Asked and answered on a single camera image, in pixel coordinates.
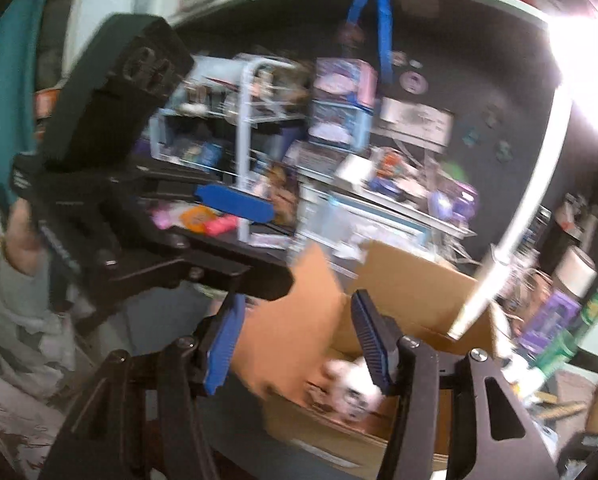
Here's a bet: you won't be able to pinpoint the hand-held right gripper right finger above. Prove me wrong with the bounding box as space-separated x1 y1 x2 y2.
350 289 562 480

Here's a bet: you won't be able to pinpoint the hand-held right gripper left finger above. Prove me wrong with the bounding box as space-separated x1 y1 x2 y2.
39 294 247 480

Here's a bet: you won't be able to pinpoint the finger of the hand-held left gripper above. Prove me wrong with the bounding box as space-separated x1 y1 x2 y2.
72 230 296 333
129 165 280 224

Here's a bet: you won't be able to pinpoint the white fluffy plush toy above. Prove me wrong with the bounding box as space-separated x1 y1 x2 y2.
321 355 387 413

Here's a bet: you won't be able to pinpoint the cardboard box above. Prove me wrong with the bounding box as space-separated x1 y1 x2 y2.
229 240 510 466

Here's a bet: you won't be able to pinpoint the person's left forearm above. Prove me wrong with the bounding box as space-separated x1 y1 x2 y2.
0 260 80 393

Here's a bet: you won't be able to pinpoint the person's left hand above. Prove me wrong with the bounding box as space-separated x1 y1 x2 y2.
2 201 49 275

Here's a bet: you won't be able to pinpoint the anime illustrated board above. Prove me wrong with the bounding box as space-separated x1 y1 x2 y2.
264 162 300 226

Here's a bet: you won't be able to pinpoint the pink patterned box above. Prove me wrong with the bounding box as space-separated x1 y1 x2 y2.
151 207 180 231

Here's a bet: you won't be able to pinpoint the grey printed box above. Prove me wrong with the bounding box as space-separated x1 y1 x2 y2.
289 140 350 181

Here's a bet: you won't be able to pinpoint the teal cloth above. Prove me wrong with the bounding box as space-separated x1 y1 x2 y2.
0 0 55 201

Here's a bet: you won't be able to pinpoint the small white box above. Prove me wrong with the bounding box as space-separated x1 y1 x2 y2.
336 154 375 186

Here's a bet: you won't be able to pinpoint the blue framed clear case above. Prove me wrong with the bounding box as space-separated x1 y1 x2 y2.
299 185 430 261

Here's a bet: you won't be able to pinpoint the stacked clear toy boxes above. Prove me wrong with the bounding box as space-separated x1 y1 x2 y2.
309 100 375 153

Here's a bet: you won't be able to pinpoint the pink display box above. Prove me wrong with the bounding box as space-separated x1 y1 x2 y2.
313 57 380 106

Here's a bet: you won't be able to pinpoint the purple clear ball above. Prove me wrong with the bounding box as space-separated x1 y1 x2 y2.
429 185 480 226

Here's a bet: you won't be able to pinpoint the purple box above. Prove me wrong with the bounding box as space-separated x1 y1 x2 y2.
521 290 580 351

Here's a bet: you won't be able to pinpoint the white paper label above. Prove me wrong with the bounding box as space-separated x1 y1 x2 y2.
379 97 454 148

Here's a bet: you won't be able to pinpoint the white desk lamp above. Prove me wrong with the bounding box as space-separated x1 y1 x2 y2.
446 0 598 341

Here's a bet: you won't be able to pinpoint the white paper roll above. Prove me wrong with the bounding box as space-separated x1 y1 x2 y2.
554 247 597 296

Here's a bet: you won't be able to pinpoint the person's grey patterned pants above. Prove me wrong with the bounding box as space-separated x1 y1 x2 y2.
0 355 75 480

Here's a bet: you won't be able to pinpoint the white wire rack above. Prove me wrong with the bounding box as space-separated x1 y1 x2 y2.
149 55 310 246

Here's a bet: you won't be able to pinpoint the blue lanyard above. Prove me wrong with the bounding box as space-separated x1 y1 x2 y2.
346 0 395 86

